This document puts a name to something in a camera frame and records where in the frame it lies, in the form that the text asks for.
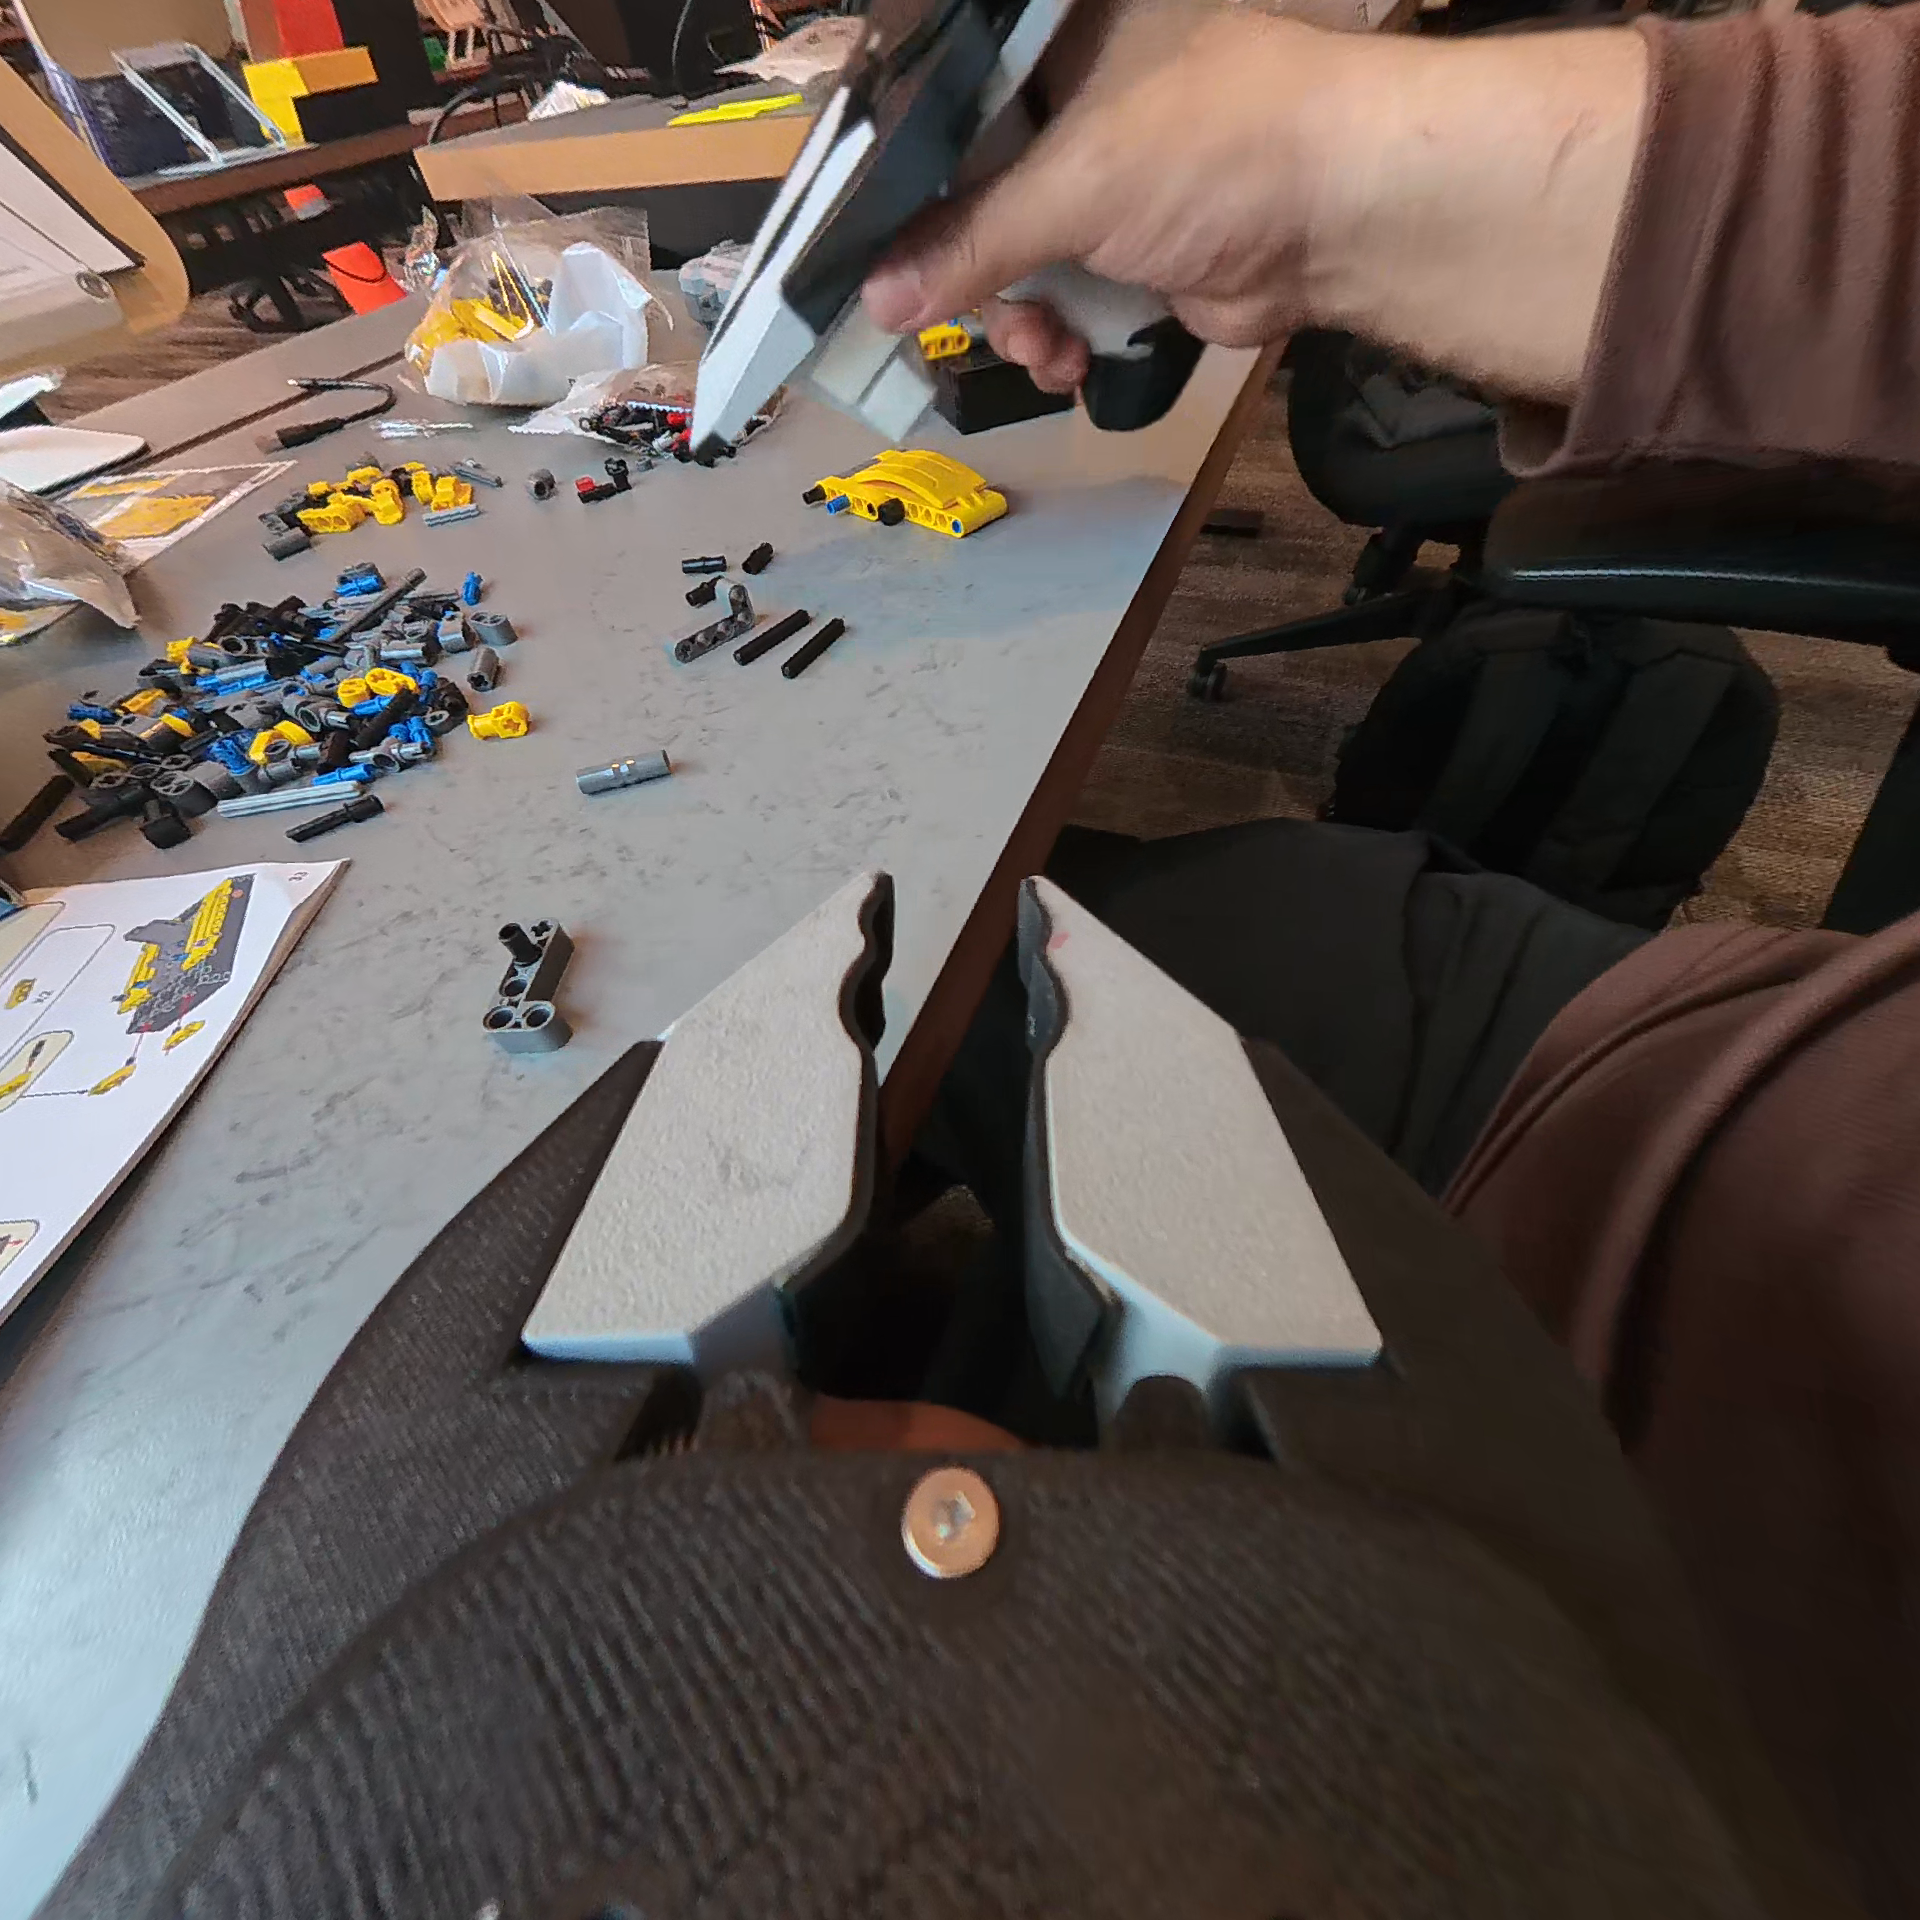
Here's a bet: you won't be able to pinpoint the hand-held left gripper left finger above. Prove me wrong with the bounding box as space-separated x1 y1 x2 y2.
519 871 895 1382

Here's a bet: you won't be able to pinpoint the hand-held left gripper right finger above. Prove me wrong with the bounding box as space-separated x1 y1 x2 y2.
1016 872 1387 1412

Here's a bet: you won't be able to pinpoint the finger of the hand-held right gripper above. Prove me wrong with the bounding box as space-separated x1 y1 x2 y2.
683 29 890 441
700 293 938 461

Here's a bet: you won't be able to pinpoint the clear bag of black red parts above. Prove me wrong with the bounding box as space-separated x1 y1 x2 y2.
532 358 788 454

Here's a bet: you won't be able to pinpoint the grey L-shaped beam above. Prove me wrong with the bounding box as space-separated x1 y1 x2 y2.
479 919 575 1055
671 580 760 665

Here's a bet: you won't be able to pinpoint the person's right forearm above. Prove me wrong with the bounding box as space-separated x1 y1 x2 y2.
1424 0 1920 496

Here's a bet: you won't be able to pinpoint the neighbouring wooden-edged desk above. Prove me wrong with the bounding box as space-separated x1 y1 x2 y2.
412 83 848 208

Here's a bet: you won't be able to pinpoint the grey desk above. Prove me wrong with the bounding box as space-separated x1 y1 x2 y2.
0 267 1292 1869

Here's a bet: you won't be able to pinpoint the person's right hand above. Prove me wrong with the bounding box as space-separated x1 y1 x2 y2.
862 0 1427 396

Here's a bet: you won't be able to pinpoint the white crumpled plastic bag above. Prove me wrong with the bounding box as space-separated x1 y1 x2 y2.
495 239 671 408

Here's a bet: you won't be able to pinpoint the yellow curved panel assembly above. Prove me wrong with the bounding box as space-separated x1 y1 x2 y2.
803 447 1011 539

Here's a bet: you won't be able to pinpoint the black block with yellow beams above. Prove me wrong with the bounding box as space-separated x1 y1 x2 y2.
914 307 1078 437

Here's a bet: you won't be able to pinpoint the person's black pants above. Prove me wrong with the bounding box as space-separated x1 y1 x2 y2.
900 816 1652 1248

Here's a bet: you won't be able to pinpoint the clear bag of yellow parts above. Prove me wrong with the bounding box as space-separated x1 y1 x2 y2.
403 211 559 408

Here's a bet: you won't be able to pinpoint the cluster of yellow beam parts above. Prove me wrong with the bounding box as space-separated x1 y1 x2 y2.
262 457 504 560

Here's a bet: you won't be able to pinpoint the yellow box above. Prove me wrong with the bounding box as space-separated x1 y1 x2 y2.
239 47 380 147

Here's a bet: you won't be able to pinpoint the person's brown sweater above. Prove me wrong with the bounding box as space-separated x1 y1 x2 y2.
1439 908 1920 1920

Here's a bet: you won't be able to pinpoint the black office chair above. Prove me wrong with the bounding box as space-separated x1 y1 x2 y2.
1190 323 1517 707
1477 477 1920 935

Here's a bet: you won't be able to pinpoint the black backpack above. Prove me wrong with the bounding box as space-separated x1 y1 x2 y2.
1332 599 1783 928

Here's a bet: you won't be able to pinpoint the clear acrylic case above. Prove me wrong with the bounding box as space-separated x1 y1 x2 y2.
30 36 288 174

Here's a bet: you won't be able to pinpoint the pile of mixed small pieces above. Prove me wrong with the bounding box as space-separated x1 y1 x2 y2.
0 561 519 857

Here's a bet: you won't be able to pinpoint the small printed leaflet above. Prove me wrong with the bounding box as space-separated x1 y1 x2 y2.
59 459 298 575

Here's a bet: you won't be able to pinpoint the white building instruction booklet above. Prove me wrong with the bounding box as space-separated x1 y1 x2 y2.
0 857 351 1328

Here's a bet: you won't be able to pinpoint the curved wooden panel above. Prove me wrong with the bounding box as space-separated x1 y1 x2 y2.
0 59 192 360

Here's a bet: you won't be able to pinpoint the white flat device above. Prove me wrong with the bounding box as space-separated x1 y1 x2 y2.
0 423 151 500

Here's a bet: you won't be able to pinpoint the empty clear plastic bag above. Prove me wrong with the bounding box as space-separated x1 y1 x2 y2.
0 479 144 633

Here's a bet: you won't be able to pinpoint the short black cable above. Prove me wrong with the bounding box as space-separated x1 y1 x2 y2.
256 374 399 457

